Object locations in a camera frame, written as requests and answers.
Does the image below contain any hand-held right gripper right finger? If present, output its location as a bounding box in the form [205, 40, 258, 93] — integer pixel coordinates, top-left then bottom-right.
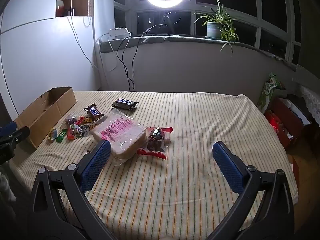
[207, 141, 295, 240]

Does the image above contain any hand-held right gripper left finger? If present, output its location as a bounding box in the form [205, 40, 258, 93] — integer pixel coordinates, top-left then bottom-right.
[27, 139, 112, 240]

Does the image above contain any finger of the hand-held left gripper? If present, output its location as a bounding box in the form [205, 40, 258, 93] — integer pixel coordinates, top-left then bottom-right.
[0, 127, 30, 165]
[0, 121, 17, 137]

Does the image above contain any brown cardboard box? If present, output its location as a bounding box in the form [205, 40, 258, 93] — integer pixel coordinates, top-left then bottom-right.
[14, 87, 77, 148]

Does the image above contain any sliced bread packet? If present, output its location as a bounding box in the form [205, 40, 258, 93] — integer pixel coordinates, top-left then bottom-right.
[90, 108, 146, 167]

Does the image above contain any green candy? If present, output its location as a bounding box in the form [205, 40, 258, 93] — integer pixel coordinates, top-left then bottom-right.
[56, 129, 68, 143]

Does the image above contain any red clear date packet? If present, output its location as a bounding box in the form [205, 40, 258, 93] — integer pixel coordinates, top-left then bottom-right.
[137, 126, 174, 160]

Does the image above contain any black cookie packet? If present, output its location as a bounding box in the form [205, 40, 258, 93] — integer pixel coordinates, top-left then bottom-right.
[112, 98, 139, 110]

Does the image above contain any round jelly cup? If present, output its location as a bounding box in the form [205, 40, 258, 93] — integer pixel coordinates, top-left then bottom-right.
[47, 128, 58, 142]

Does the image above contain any clear packet with dark snack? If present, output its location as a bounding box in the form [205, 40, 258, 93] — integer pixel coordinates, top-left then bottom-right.
[74, 124, 91, 138]

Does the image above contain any purple wrapped candy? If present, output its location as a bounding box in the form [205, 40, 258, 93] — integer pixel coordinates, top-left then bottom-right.
[64, 115, 78, 126]

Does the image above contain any striped blanket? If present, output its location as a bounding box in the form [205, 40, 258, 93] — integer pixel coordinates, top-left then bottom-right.
[9, 91, 299, 240]

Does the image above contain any brown chocolate bar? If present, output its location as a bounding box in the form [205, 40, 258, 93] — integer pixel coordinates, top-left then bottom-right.
[84, 103, 105, 122]

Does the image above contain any red box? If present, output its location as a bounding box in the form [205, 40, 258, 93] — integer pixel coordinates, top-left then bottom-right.
[264, 97, 312, 150]

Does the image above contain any green snack bag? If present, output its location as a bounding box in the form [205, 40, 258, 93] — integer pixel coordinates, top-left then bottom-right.
[257, 72, 284, 113]

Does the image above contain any white lace cloth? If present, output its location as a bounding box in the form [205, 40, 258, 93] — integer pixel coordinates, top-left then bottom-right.
[299, 85, 320, 126]

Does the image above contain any red white figurine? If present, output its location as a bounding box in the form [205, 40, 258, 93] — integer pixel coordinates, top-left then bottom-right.
[55, 0, 65, 17]

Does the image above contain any white power strip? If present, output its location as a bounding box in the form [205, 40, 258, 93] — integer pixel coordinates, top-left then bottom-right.
[109, 27, 132, 40]

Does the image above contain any potted spider plant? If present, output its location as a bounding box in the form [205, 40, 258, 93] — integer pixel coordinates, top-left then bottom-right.
[194, 0, 239, 53]

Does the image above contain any black tripod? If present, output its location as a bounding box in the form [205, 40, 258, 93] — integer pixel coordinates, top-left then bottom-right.
[159, 9, 176, 36]

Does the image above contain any white cable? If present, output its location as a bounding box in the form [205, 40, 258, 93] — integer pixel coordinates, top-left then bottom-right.
[96, 31, 118, 72]

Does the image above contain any black cable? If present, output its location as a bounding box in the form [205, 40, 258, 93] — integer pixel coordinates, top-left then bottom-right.
[116, 36, 132, 91]
[130, 24, 168, 91]

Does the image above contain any white wall cord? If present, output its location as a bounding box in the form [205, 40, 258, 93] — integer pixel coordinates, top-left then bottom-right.
[67, 0, 103, 91]

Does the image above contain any white window frame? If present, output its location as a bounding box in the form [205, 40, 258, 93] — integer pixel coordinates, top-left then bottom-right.
[114, 0, 304, 67]

